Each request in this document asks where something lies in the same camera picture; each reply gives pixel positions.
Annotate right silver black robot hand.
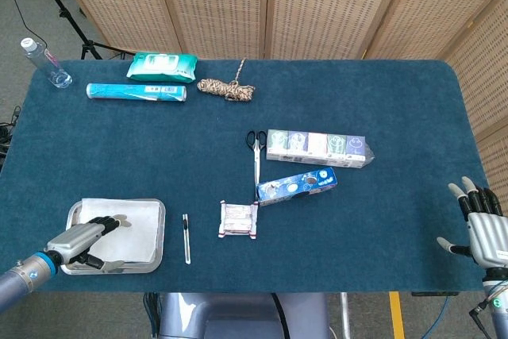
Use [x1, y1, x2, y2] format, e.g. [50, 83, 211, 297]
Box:
[436, 175, 508, 268]

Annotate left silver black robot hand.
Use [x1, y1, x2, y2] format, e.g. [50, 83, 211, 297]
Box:
[44, 214, 134, 275]

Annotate white cloth sheet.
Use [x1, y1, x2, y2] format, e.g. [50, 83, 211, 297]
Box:
[78, 197, 162, 264]

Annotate stainless steel tray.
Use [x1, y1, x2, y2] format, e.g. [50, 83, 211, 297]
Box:
[60, 198, 167, 275]

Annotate silver utility knife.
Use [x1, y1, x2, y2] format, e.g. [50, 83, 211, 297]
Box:
[182, 214, 192, 265]

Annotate teal table cloth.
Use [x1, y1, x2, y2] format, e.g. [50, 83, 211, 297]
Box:
[0, 59, 497, 295]

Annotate metal table leg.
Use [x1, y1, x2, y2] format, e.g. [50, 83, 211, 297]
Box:
[340, 292, 352, 339]

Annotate white red biscuit pack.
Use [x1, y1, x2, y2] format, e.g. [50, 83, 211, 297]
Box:
[217, 200, 260, 241]

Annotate clear plastic bottle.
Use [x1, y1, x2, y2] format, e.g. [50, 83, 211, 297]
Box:
[20, 37, 74, 89]

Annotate blue-grey robot torso base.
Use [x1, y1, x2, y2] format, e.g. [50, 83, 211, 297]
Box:
[158, 292, 330, 339]

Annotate green wet wipes pack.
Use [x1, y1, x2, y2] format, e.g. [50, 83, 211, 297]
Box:
[125, 52, 198, 83]

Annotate pocket tissue multipack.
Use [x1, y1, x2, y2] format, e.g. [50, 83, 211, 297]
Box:
[265, 129, 375, 170]

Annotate blue Oreo cookie box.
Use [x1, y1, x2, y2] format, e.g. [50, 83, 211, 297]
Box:
[256, 167, 339, 207]

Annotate black tripod stand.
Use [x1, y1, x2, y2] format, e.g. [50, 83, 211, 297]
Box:
[25, 0, 132, 61]

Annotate wicker folding screen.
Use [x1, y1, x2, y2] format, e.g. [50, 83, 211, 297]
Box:
[49, 0, 508, 213]

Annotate blue cable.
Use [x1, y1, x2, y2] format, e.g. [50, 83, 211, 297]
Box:
[422, 295, 452, 339]

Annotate black cable bundle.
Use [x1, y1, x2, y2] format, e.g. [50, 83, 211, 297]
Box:
[0, 105, 21, 157]

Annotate black-handled scissors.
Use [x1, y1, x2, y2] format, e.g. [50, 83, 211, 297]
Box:
[245, 129, 268, 191]

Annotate brown white rope bundle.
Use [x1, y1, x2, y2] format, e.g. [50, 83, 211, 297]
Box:
[197, 58, 256, 102]

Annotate black floor cable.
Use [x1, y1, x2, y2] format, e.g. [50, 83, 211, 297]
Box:
[7, 0, 48, 46]

